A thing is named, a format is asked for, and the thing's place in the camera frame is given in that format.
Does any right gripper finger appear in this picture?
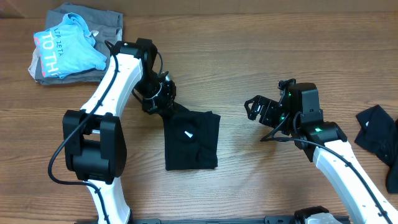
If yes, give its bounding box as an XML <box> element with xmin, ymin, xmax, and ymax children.
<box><xmin>248</xmin><ymin>107</ymin><xmax>262</xmax><ymax>121</ymax></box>
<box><xmin>244</xmin><ymin>95</ymin><xmax>270</xmax><ymax>111</ymax></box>

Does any black t-shirt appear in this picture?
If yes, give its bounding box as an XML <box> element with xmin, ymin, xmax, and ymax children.
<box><xmin>162</xmin><ymin>103</ymin><xmax>221</xmax><ymax>170</ymax></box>

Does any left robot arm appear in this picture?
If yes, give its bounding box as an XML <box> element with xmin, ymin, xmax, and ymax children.
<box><xmin>60</xmin><ymin>39</ymin><xmax>176</xmax><ymax>223</ymax></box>

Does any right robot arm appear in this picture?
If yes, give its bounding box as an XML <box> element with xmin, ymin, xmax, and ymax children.
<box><xmin>244</xmin><ymin>95</ymin><xmax>397</xmax><ymax>223</ymax></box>

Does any grey folded garment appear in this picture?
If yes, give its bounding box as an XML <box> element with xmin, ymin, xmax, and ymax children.
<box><xmin>28</xmin><ymin>2</ymin><xmax>123</xmax><ymax>85</ymax></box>

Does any light blue printed shirt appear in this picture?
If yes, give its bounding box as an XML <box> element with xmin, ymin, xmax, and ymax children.
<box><xmin>34</xmin><ymin>13</ymin><xmax>107</xmax><ymax>78</ymax></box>

